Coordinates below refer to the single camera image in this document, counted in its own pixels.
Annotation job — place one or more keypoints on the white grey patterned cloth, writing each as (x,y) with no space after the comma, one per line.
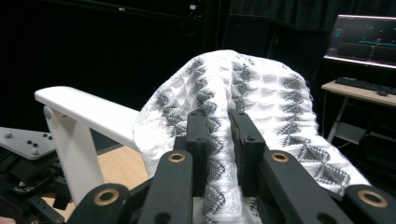
(264,93)

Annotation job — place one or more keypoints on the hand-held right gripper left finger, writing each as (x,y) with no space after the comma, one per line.
(199,140)

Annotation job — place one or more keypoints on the white desk lamp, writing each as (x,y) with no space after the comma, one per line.
(77,149)

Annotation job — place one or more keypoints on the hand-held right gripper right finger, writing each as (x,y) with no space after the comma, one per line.
(249,146)

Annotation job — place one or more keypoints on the computer monitor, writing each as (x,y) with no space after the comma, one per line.
(362,39)

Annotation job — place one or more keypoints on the black keyboard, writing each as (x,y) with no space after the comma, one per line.
(364,84)

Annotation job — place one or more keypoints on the wooden side desk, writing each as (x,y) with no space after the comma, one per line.
(355,92)

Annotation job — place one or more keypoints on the black computer mouse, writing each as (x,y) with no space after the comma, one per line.
(382,92)

